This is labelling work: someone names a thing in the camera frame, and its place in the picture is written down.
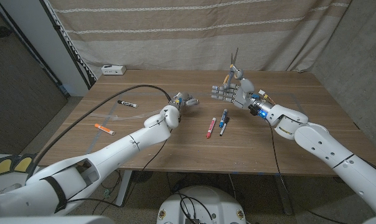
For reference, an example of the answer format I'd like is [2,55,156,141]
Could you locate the black ribbed round object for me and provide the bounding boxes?
[131,170,154,184]

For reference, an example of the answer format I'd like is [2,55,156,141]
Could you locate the white floor platform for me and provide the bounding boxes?
[0,153,41,195]

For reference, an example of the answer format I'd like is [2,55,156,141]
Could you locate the black metal frame bar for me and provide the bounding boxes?
[40,0,97,91]

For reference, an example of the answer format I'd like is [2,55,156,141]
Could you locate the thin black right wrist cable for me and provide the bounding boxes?
[266,119,350,224]

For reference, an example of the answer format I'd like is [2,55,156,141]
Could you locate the scissors with yellow grey handles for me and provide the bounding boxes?
[222,47,244,91]

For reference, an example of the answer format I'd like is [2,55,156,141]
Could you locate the thin white black-capped marker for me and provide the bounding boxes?
[219,116,230,137]

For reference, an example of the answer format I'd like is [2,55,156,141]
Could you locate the orange marker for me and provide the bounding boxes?
[94,123,116,136]

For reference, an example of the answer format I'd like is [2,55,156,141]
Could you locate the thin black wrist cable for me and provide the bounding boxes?
[66,138,169,208]
[266,119,350,224]

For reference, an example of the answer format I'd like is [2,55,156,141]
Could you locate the white power strip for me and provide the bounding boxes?
[101,64,127,76]

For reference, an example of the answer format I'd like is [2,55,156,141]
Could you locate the grey table leg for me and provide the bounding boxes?
[273,175,293,216]

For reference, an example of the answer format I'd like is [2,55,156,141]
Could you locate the black marker with white label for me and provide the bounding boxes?
[117,100,139,109]

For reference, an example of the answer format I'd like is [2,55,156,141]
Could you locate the thin black left wrist cable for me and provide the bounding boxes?
[66,138,169,208]

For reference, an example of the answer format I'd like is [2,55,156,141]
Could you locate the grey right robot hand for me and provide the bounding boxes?
[210,65,275,118]

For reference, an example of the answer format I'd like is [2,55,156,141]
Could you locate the white sneaker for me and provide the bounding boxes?
[0,183,22,195]

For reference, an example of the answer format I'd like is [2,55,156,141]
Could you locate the beige striped curtain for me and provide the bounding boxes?
[47,0,352,78]

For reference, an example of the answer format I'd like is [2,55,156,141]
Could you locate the black door handle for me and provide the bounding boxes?
[0,26,13,39]

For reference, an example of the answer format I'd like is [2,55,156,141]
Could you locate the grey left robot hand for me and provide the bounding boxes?
[171,91,200,110]

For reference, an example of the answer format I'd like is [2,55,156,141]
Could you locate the white table leg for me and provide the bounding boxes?
[115,170,133,208]

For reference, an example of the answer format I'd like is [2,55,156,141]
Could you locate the red marker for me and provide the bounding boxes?
[205,117,217,139]

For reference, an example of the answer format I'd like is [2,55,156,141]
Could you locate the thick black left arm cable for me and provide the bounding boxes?
[26,84,172,181]

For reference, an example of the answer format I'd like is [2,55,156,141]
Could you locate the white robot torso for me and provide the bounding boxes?
[156,185,247,224]

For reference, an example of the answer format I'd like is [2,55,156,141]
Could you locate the blue marker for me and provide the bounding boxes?
[219,108,228,129]

